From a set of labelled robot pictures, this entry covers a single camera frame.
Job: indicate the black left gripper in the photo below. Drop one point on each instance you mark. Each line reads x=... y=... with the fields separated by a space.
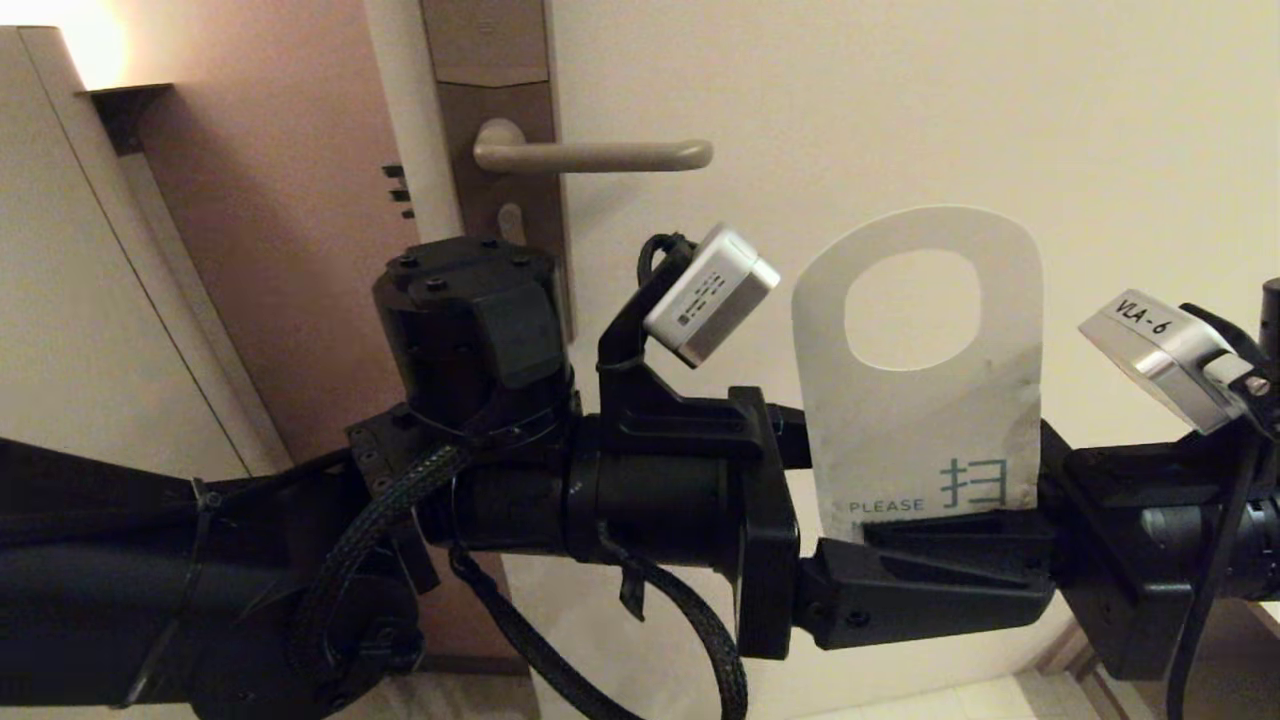
x=765 y=560

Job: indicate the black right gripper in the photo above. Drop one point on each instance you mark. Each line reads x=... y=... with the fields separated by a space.
x=1095 y=540

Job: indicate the white and blue door hanger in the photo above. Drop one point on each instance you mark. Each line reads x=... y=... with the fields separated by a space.
x=920 y=440

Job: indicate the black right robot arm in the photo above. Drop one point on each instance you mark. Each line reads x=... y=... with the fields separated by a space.
x=1250 y=545

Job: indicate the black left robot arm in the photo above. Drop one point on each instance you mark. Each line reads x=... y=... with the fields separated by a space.
x=80 y=580

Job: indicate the white door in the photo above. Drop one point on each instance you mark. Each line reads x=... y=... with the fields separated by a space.
x=850 y=100

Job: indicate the brown door jamb panel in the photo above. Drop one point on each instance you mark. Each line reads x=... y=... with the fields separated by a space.
x=290 y=200

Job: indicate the beige keyhole cover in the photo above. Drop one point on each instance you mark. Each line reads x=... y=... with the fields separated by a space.
x=511 y=222

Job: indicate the brown metal lock plate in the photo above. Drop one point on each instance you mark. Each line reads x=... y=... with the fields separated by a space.
x=490 y=50

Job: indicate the brown wooden door frame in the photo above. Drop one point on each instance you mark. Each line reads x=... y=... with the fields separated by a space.
x=1065 y=662

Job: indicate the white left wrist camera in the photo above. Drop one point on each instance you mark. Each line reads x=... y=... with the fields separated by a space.
x=710 y=295

